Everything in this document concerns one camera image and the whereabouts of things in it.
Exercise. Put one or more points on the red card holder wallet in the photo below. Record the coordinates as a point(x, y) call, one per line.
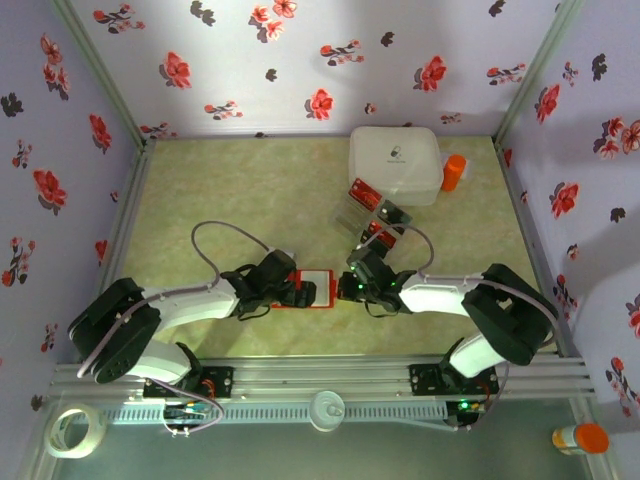
point(324, 290)

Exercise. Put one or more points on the red credit card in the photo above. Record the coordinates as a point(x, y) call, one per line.
point(364, 192)
point(387, 241)

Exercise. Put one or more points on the clear acrylic card stand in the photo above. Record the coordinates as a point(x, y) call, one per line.
point(350, 215)

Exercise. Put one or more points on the dark credit card white spot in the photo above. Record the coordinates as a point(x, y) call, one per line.
point(395, 212)

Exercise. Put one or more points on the white plastic storage box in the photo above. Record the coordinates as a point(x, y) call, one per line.
point(395, 150)

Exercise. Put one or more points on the orange plastic bottle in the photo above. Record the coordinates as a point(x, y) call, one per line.
point(453, 172)

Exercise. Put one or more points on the clear tape roll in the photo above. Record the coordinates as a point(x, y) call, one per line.
point(55, 442)

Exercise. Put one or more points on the amber bottle orange cap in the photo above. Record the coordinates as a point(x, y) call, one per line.
point(590, 439)

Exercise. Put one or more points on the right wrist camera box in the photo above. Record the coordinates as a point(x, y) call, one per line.
point(365, 248)

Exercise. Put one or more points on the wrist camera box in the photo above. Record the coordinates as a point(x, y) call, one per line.
point(365, 248)
point(285, 254)

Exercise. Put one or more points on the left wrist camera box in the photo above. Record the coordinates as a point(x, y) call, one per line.
point(285, 254)

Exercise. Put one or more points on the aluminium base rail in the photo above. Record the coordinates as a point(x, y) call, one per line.
point(320, 375)

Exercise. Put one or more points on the aluminium frame corner post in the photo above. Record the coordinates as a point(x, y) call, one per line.
point(97, 67)
point(540, 65)

